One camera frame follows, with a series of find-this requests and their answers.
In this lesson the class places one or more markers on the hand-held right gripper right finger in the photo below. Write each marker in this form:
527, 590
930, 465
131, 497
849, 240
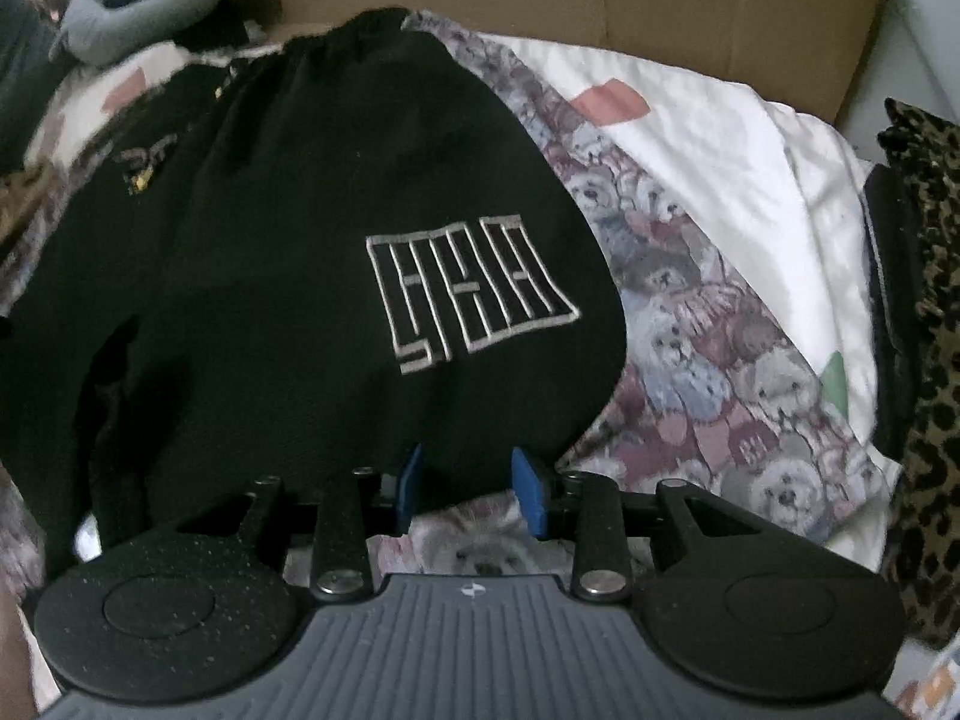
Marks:
526, 495

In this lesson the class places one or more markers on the black cloth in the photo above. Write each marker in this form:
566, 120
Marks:
217, 26

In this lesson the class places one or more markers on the grey neck pillow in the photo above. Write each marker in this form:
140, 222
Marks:
135, 7

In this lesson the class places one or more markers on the black bear-print pants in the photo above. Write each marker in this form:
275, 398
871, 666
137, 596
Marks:
300, 240

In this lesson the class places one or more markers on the leopard print cloth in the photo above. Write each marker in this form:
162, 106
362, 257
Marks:
937, 315

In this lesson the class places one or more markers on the white printed bed sheet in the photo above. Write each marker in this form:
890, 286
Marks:
712, 150

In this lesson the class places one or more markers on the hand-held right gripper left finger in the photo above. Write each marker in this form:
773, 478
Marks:
411, 484

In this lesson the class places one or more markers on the dark green cushion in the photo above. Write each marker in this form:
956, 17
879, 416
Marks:
22, 75

